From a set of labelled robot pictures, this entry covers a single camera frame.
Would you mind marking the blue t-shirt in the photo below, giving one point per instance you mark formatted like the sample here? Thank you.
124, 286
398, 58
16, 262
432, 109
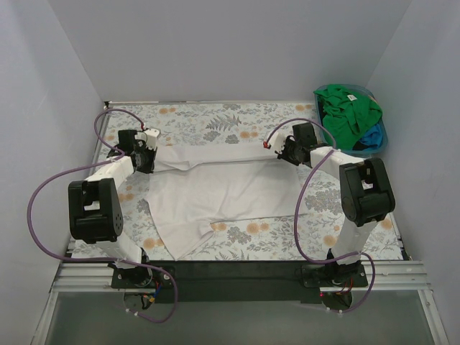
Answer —
371, 140

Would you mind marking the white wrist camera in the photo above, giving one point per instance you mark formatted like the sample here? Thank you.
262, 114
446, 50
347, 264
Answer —
275, 142
148, 138

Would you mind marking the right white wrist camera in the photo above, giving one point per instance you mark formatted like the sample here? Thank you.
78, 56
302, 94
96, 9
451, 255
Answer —
275, 142

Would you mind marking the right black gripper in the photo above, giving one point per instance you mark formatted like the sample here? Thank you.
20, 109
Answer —
286, 152

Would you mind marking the white t-shirt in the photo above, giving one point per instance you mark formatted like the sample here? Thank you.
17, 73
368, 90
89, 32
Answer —
193, 187

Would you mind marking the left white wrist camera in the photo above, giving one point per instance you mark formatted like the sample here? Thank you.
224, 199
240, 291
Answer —
148, 138

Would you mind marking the aluminium frame rail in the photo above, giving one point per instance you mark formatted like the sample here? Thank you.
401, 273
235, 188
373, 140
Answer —
92, 277

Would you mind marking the green t-shirt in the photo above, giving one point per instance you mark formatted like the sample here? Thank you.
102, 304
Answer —
347, 114

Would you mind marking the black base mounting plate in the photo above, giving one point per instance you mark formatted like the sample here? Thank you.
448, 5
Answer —
229, 281

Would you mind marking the floral patterned tablecloth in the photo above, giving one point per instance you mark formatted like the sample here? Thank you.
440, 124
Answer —
281, 238

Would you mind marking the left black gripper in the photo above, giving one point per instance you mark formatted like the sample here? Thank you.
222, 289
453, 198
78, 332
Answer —
148, 162

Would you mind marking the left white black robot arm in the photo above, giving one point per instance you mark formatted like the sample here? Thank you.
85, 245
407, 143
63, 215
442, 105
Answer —
95, 211

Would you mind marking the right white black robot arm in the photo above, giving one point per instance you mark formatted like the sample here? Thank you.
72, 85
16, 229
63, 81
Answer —
365, 193

